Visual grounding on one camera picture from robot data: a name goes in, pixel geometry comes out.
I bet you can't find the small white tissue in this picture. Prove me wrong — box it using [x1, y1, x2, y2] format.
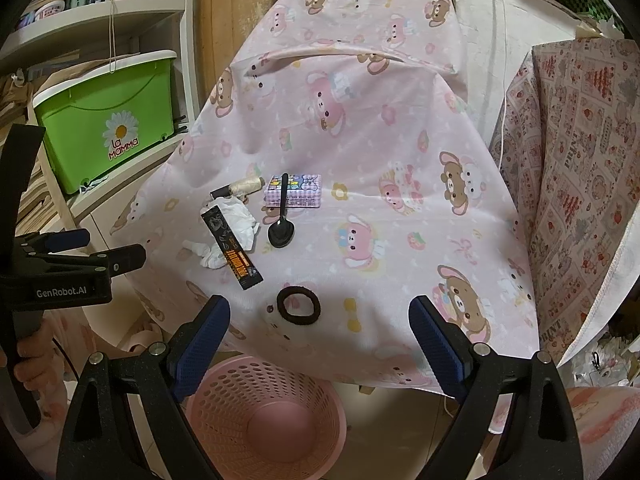
[182, 240, 227, 270]

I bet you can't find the black orange snack wrapper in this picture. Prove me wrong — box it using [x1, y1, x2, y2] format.
[202, 206, 262, 290]

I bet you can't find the black hair tie ring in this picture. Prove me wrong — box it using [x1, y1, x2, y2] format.
[275, 285, 324, 323]

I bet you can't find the black plastic spoon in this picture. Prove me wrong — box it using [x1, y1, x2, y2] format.
[268, 174, 295, 249]

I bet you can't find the purple cartoon tissue pack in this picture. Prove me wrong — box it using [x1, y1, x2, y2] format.
[264, 174, 322, 208]

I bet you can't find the pink perforated trash basket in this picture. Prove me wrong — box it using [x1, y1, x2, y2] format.
[186, 356, 347, 480]

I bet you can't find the person's left hand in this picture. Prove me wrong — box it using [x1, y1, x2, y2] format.
[14, 320, 56, 392]

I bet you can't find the person's pajama leg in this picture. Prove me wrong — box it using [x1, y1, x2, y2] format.
[1, 308, 96, 479]

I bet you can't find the green plastic storage box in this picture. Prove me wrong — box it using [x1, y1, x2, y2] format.
[32, 50, 177, 195]

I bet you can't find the pink cartoon bear bedsheet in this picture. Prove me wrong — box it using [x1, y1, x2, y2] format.
[106, 0, 542, 392]

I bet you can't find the white shelf unit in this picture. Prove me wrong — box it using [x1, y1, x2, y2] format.
[1, 0, 202, 246]

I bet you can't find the strawberry print quilt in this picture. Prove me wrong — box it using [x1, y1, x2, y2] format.
[490, 38, 639, 364]

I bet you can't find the white mattress with cord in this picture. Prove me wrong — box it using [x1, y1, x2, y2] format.
[454, 0, 579, 143]

